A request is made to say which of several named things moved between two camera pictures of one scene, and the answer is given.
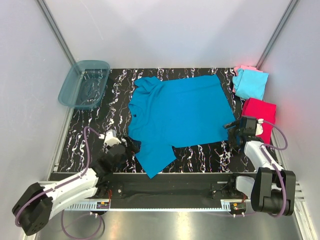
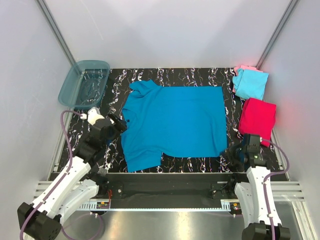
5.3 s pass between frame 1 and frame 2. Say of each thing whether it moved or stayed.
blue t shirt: moved
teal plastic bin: stayed
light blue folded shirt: stayed
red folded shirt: stayed
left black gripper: moved
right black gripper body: moved
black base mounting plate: stayed
